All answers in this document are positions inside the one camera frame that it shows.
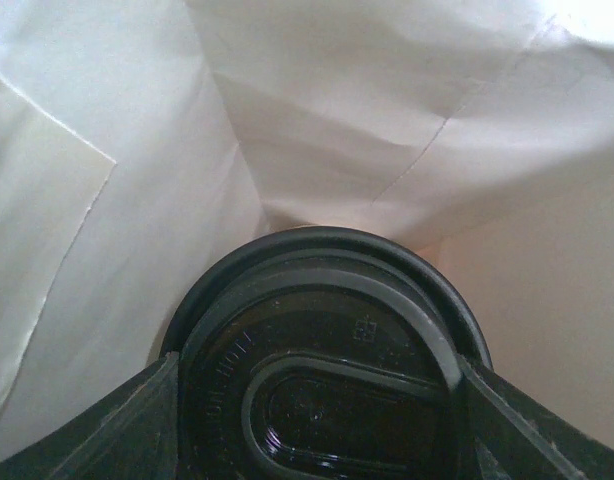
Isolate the orange paper bag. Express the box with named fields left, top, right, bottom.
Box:
left=0, top=1, right=614, bottom=462

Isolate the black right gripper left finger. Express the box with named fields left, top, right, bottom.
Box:
left=0, top=353, right=179, bottom=479

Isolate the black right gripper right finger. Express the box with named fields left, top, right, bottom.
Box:
left=460, top=358, right=614, bottom=479

